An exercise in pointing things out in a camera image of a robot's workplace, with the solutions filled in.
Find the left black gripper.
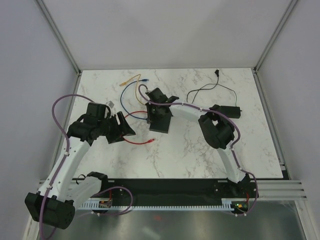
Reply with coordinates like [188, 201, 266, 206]
[97, 111, 136, 145]

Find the blue ethernet cable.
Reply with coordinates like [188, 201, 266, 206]
[120, 77, 150, 117]

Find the yellow ethernet cable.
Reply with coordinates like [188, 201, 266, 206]
[119, 74, 147, 105]

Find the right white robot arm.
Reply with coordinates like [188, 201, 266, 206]
[145, 100, 250, 197]

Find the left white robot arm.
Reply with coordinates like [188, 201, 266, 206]
[24, 102, 136, 230]

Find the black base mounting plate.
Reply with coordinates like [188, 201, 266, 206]
[93, 178, 259, 207]

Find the red ethernet cable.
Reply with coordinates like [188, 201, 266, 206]
[121, 111, 156, 146]

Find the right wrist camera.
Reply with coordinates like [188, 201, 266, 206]
[146, 87, 179, 104]

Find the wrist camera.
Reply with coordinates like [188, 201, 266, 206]
[86, 102, 111, 120]
[146, 87, 179, 104]

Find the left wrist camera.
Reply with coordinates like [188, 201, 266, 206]
[86, 102, 111, 120]

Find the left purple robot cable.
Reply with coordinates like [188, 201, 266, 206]
[38, 93, 133, 238]

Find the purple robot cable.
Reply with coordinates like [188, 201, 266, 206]
[38, 93, 133, 238]
[138, 84, 261, 218]

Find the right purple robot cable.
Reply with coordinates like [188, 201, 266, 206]
[138, 84, 261, 218]

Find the black power cord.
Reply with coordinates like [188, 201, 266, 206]
[186, 69, 239, 107]

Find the white slotted cable duct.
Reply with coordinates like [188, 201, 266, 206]
[78, 198, 249, 211]

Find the aluminium frame rail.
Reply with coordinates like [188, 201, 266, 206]
[34, 178, 308, 201]

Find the left aluminium corner post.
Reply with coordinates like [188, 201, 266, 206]
[34, 0, 83, 76]

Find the aluminium corner post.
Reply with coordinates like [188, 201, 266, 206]
[34, 0, 83, 76]
[252, 0, 301, 75]

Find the right aluminium corner post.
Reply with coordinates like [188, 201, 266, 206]
[252, 0, 301, 75]

